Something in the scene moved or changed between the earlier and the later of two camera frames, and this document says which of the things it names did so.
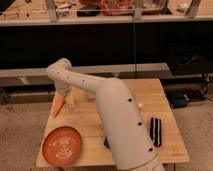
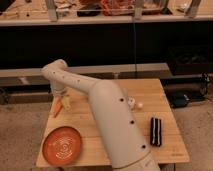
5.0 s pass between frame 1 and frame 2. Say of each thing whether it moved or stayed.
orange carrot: stayed
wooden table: stayed
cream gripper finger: moved
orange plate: stayed
